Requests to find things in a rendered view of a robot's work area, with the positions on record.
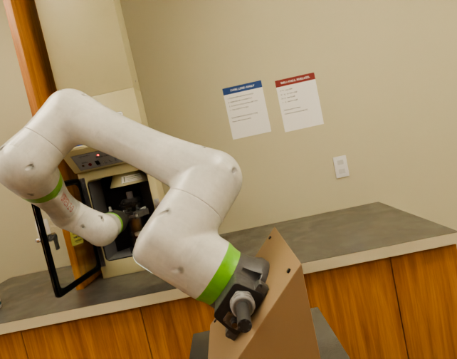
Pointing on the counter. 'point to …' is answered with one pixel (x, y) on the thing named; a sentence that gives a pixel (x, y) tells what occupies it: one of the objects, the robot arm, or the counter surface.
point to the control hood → (81, 154)
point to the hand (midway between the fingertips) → (131, 212)
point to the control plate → (93, 159)
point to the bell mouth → (128, 179)
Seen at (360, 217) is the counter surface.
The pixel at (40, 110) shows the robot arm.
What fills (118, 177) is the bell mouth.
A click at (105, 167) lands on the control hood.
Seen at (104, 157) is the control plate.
